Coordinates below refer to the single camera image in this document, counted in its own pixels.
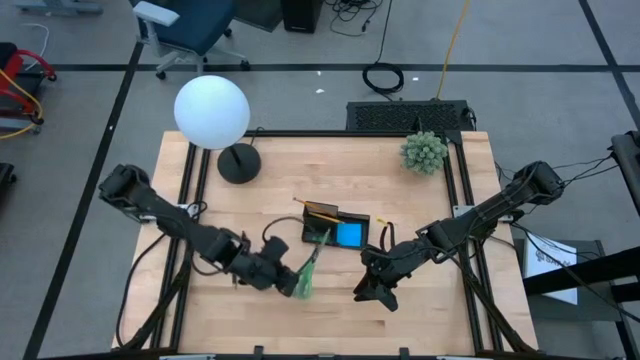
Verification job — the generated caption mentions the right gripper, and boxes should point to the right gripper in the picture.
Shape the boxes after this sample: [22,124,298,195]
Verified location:
[352,238,431,313]

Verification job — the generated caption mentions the green handled scissors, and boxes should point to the green handled scissors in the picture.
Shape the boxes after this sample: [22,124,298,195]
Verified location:
[292,227,333,302]

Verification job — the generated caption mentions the black mesh desk organizer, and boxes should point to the black mesh desk organizer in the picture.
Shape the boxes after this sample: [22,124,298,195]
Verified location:
[300,200,372,251]

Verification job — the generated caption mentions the blue sticky note pad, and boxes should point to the blue sticky note pad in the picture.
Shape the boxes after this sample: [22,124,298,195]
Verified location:
[335,222,364,249]

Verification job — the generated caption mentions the orange pencil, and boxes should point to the orange pencil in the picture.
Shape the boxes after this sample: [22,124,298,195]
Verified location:
[292,196,321,214]

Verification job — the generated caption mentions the blue office chair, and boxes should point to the blue office chair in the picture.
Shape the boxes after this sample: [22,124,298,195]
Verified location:
[130,0,252,81]

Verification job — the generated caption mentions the small potted green plant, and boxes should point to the small potted green plant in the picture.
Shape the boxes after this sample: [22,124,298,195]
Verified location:
[398,130,450,176]

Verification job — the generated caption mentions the white paper sheet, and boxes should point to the white paper sheet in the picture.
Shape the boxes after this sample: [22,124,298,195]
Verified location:
[521,231,580,307]

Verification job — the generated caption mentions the black keyboard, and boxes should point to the black keyboard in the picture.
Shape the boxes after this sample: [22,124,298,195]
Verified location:
[345,99,476,133]

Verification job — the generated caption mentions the white globe table lamp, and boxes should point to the white globe table lamp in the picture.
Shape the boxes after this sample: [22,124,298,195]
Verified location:
[172,74,263,186]

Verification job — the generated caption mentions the black metal beam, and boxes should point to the black metal beam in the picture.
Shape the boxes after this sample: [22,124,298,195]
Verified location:
[522,246,640,297]

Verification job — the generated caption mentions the grey side table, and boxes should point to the grey side table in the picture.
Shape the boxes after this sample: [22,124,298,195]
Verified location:
[513,238,624,324]

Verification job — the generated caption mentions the black tower box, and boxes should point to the black tower box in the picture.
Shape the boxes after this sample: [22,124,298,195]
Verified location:
[280,0,324,35]

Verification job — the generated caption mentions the red cart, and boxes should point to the red cart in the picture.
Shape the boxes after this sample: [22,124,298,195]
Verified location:
[0,41,58,137]

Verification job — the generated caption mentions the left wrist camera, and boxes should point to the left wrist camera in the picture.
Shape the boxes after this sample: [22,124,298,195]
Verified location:
[263,235,292,262]

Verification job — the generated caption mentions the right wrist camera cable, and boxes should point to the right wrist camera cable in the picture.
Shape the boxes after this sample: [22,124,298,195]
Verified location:
[377,217,399,252]

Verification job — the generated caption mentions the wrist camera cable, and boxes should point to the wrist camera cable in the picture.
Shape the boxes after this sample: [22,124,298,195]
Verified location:
[377,217,399,252]
[260,215,309,242]

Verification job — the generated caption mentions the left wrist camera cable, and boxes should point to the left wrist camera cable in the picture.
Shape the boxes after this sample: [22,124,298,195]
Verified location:
[260,215,309,242]

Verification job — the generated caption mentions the coiled black cable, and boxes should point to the coiled black cable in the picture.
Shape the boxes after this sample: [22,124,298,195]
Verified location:
[360,0,406,97]

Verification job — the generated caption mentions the yellow cable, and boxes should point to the yellow cable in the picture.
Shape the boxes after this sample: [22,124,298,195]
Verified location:
[433,0,472,101]

